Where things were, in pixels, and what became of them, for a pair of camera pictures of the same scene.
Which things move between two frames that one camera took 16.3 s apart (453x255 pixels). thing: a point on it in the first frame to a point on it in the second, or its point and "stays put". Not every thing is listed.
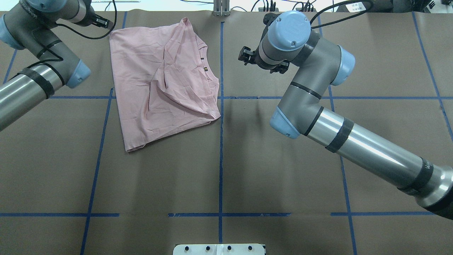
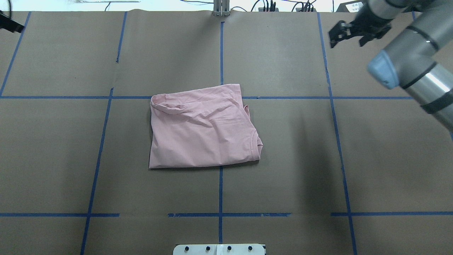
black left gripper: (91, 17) to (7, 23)
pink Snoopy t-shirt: (165, 82) to (207, 126)
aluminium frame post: (221, 7) stays put
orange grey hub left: (261, 9) stays put
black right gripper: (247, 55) to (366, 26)
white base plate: (219, 249) stays put
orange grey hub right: (306, 10) stays put
